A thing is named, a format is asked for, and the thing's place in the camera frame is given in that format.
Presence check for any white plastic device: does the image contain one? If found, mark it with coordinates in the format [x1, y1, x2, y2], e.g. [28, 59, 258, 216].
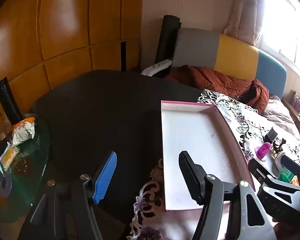
[141, 59, 172, 77]

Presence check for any purple patterned box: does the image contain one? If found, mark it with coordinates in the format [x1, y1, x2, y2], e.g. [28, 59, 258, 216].
[291, 92, 300, 110]

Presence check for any beige curtain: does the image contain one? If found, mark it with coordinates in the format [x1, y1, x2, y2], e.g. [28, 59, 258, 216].
[224, 0, 268, 48]

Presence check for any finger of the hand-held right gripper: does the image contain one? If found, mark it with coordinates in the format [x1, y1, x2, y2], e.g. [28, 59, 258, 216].
[281, 155, 300, 188]
[249, 159, 274, 189]

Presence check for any glass side table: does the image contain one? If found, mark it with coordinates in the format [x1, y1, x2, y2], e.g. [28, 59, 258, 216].
[0, 116, 52, 225]

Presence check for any brown figurine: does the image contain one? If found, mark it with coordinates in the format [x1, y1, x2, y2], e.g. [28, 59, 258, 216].
[271, 138, 287, 158]

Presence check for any wooden wardrobe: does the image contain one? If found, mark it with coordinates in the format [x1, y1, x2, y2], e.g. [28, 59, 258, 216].
[0, 0, 143, 130]

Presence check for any white plastic item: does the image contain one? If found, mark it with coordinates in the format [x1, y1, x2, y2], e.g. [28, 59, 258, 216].
[274, 154, 285, 172]

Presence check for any green plastic toy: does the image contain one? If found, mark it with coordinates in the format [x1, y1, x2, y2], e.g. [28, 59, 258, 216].
[279, 169, 294, 183]

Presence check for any purple plastic toy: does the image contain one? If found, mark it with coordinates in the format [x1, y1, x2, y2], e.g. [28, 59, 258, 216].
[255, 142, 272, 162]

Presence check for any rust red quilted blanket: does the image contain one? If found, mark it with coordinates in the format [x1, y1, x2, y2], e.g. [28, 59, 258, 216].
[165, 65, 269, 114]

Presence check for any purple tape roll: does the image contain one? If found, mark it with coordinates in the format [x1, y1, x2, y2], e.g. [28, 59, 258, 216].
[0, 176, 13, 198]

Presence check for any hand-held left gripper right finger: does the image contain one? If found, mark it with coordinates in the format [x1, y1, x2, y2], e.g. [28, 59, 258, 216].
[178, 151, 278, 240]

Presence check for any small grey tin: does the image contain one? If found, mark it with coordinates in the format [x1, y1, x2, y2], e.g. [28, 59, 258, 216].
[263, 127, 279, 143]

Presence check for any orange white snack packet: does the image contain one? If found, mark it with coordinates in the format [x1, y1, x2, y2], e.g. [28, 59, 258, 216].
[11, 117, 37, 147]

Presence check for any black rolled mat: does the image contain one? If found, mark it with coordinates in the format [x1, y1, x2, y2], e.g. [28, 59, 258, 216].
[155, 14, 182, 67]

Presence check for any beige pillow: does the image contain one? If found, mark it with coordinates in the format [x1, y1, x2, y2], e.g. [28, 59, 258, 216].
[262, 95, 300, 140]

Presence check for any yellow snack packet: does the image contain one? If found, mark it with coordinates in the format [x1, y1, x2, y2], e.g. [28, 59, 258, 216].
[0, 145, 20, 172]

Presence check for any window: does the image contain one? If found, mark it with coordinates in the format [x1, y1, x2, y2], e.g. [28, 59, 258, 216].
[255, 0, 300, 70]

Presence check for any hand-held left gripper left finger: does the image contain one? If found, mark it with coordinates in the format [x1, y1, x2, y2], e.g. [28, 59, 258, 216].
[30, 151, 130, 240]

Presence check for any embroidered white floral tablecloth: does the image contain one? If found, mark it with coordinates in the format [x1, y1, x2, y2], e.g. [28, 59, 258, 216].
[126, 89, 300, 240]

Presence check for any black leaning bar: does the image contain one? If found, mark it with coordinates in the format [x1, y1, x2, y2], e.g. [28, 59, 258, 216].
[0, 77, 24, 125]

